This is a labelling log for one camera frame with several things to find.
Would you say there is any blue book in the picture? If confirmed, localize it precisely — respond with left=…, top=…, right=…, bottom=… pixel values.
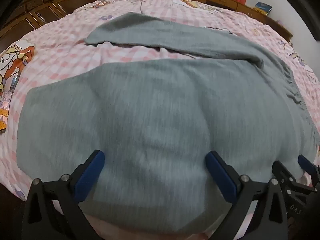
left=252, top=1, right=273, bottom=16

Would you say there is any dark wooden wardrobe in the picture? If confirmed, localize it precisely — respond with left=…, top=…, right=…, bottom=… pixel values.
left=0, top=0, right=97, bottom=45

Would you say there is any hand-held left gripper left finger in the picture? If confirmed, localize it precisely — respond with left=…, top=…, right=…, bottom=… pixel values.
left=22, top=150, right=105, bottom=240

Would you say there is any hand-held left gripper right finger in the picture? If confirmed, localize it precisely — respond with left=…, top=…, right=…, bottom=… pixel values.
left=205, top=151, right=291, bottom=240

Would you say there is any pink checkered printed blanket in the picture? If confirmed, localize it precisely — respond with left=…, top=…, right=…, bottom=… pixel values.
left=0, top=0, right=320, bottom=202

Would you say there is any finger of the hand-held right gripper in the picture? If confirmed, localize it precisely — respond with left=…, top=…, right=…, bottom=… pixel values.
left=272, top=160, right=298, bottom=188
left=297, top=154, right=320, bottom=188

